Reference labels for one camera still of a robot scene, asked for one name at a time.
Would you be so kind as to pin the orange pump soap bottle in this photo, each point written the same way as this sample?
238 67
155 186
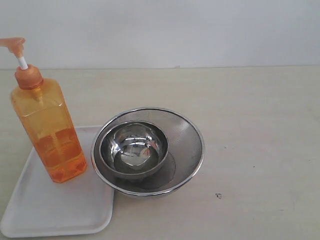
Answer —
41 108

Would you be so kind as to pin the small stainless steel bowl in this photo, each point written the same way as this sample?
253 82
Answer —
133 150

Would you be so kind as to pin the steel mesh strainer basket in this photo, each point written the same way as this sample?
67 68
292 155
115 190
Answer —
186 149

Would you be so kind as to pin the white rectangular plastic tray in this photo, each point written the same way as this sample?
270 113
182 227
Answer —
39 207

